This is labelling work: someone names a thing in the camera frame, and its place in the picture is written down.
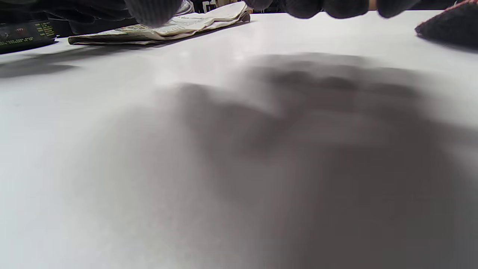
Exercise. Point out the person's right hand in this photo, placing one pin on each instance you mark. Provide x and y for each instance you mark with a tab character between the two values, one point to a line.
153	11

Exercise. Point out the black leather shoe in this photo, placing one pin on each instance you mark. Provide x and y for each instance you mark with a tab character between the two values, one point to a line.
93	24
22	11

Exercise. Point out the black leather care cream tin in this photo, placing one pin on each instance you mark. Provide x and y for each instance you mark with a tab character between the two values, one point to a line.
22	35

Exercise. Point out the red and grey polishing cloth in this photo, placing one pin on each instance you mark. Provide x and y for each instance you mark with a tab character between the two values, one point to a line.
452	24

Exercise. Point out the newspaper sheet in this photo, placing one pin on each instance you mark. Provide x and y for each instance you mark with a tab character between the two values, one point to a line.
179	28

